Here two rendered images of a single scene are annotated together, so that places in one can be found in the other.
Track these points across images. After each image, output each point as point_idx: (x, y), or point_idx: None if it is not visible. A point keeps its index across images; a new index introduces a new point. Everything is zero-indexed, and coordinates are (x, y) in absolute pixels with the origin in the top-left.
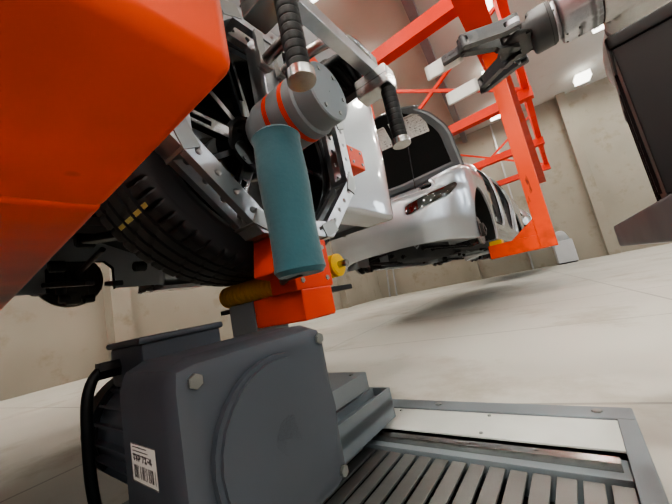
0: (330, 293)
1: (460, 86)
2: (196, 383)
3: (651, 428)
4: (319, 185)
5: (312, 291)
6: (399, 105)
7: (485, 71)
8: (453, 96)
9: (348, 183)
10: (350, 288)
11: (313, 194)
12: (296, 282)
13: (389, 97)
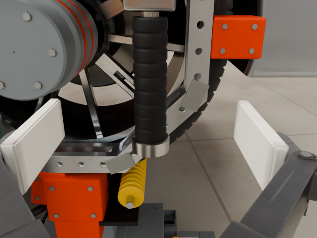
0: (95, 228)
1: (252, 121)
2: None
3: None
4: (179, 67)
5: (68, 224)
6: (148, 74)
7: (272, 179)
8: (240, 129)
9: (185, 97)
10: (134, 225)
11: (175, 75)
12: (48, 216)
13: (133, 49)
